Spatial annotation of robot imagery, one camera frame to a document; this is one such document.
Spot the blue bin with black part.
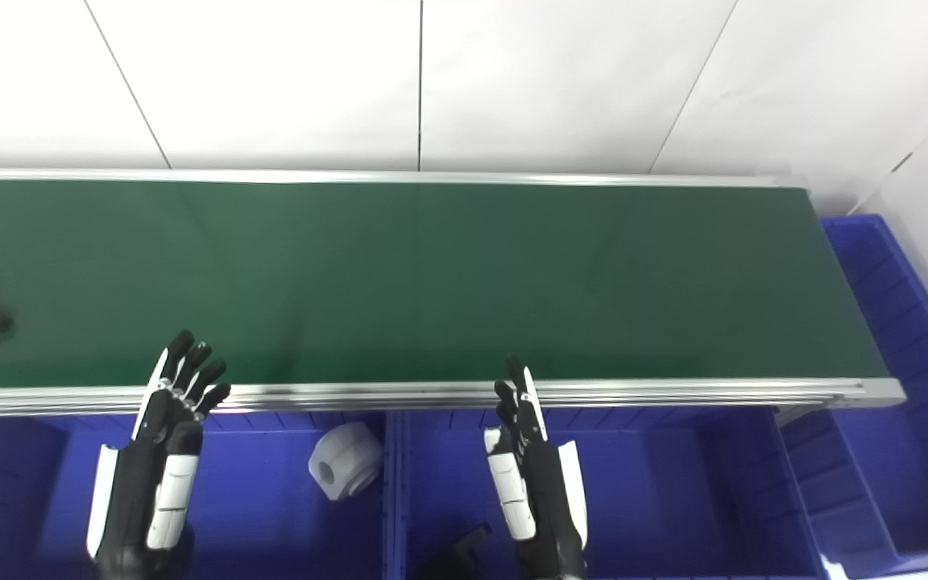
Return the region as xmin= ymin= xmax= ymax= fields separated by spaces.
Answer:
xmin=387 ymin=407 xmax=829 ymax=580

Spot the large blue plastic bin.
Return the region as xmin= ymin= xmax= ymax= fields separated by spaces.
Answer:
xmin=780 ymin=213 xmax=928 ymax=579

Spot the white cylindrical part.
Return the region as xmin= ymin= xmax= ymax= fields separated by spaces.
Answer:
xmin=308 ymin=420 xmax=384 ymax=502

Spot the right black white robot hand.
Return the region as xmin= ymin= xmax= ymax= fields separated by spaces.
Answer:
xmin=484 ymin=357 xmax=590 ymax=580

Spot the black part in bin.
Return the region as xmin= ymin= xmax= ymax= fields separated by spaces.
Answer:
xmin=418 ymin=522 xmax=495 ymax=580

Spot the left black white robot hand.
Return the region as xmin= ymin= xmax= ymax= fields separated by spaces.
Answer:
xmin=85 ymin=329 xmax=233 ymax=580

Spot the blue bin with white part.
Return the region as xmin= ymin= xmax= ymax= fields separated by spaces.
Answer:
xmin=0 ymin=411 xmax=394 ymax=580

